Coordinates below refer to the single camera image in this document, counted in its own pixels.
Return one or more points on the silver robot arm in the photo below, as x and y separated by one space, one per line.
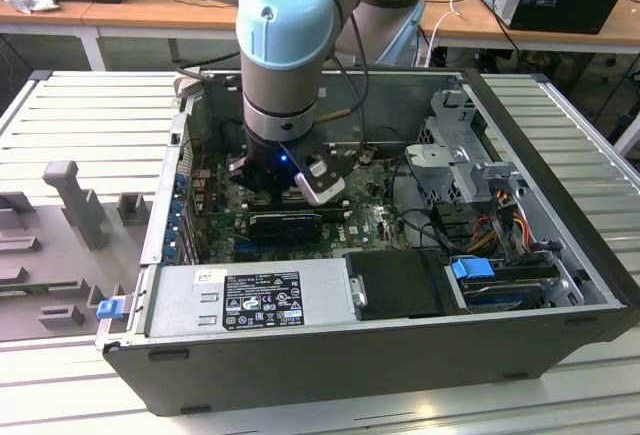
280 80

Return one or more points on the RAM slot white clips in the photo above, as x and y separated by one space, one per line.
260 205
337 216

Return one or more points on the blue expansion slot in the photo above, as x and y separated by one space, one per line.
243 251

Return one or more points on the black graphics card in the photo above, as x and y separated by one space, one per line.
285 229

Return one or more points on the blue card retention clip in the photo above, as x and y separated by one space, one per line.
176 216
181 182
173 247

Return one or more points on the coin battery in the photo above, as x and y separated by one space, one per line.
365 155

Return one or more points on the beige case latch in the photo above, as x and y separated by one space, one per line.
187 90

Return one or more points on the green motherboard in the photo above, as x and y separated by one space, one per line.
370 220

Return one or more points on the grey power supply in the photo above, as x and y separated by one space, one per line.
180 305

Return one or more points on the metal disk bay cage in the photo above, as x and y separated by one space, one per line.
435 155

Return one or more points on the black plastic shroud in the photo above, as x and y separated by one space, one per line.
395 282

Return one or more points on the pale blue teach pendant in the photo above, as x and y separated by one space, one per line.
405 40

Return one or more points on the white power strip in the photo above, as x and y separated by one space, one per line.
424 57

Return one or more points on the black PC case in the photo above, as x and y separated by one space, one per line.
300 370

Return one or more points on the blue case latch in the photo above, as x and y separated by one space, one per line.
110 309

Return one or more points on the grey parts rack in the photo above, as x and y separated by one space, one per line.
60 265

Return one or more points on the wooden desk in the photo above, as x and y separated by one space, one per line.
100 10

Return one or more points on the hard disk in blue carrier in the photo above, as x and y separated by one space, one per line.
470 275

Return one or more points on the green RAM stick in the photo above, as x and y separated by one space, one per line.
20 290

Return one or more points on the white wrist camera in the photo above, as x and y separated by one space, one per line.
327 192

